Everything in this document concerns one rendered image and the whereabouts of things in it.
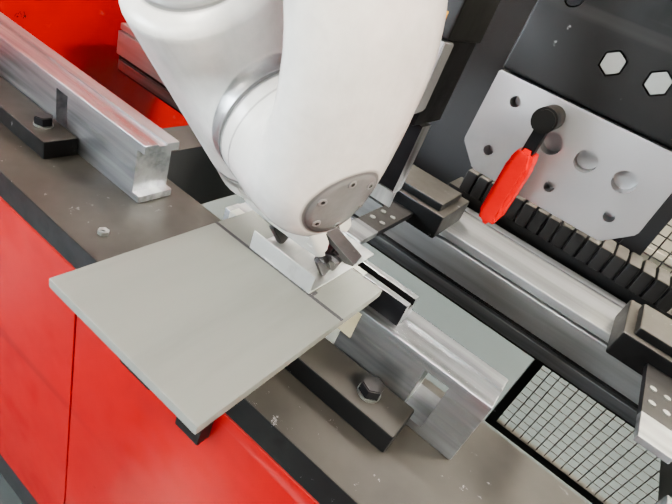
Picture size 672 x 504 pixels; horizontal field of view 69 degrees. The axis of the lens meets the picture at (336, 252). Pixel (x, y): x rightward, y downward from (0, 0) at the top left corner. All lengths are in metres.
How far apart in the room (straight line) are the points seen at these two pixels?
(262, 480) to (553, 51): 0.50
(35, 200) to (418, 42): 0.63
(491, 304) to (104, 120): 0.63
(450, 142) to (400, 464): 0.66
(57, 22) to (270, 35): 1.04
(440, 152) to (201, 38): 0.83
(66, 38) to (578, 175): 1.11
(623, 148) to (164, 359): 0.37
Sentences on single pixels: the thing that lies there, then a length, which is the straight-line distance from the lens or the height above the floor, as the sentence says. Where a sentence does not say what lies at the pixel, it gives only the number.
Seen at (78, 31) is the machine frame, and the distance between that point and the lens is 1.30.
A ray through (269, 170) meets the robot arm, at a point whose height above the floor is 1.20.
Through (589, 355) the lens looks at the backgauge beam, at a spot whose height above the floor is 0.94.
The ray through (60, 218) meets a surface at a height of 0.88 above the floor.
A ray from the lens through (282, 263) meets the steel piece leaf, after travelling 0.50.
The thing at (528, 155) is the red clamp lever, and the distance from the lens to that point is 0.39.
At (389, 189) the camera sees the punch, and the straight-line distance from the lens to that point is 0.51.
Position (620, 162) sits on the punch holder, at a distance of 0.41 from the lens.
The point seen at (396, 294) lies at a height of 1.00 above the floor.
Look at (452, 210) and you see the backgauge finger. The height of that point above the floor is 1.02.
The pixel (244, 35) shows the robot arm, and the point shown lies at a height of 1.25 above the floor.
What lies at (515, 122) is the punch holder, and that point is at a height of 1.22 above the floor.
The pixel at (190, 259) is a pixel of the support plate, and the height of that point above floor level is 1.00.
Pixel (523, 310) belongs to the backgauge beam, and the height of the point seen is 0.94.
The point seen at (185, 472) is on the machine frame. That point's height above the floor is 0.67.
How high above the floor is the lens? 1.30
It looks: 32 degrees down
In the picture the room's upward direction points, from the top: 23 degrees clockwise
